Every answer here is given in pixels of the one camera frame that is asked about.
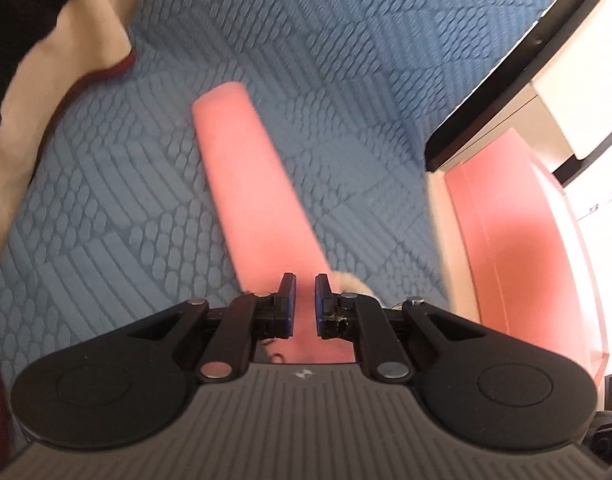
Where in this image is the white cabinet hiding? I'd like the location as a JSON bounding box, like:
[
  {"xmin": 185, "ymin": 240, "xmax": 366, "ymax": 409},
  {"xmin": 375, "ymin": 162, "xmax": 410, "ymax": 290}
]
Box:
[{"xmin": 532, "ymin": 72, "xmax": 612, "ymax": 187}]

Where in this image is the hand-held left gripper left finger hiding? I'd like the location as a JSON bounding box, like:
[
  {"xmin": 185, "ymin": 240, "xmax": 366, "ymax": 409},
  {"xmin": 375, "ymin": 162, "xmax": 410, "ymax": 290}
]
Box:
[{"xmin": 126, "ymin": 272, "xmax": 298, "ymax": 384}]

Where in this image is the white fluffy pom-pom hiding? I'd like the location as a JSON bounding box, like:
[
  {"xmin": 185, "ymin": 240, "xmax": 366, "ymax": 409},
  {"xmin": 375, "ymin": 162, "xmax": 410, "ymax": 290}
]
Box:
[{"xmin": 331, "ymin": 271, "xmax": 383, "ymax": 307}]

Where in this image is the blue textured bedspread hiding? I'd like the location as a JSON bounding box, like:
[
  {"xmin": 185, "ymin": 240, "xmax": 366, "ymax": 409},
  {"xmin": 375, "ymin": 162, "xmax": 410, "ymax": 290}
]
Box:
[{"xmin": 0, "ymin": 0, "xmax": 612, "ymax": 378}]

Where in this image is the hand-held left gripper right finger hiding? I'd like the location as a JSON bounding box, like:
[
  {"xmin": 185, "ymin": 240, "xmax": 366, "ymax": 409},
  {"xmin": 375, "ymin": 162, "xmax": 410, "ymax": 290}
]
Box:
[{"xmin": 314, "ymin": 272, "xmax": 486, "ymax": 384}]

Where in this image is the striped beige black orange blanket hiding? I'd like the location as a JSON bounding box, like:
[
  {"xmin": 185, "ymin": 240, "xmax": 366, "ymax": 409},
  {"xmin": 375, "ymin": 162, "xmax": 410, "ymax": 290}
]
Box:
[{"xmin": 0, "ymin": 0, "xmax": 153, "ymax": 466}]

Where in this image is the pink printed cloth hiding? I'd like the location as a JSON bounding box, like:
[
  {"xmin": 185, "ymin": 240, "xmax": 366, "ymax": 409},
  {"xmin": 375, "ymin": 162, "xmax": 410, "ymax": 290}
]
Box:
[{"xmin": 191, "ymin": 81, "xmax": 361, "ymax": 366}]

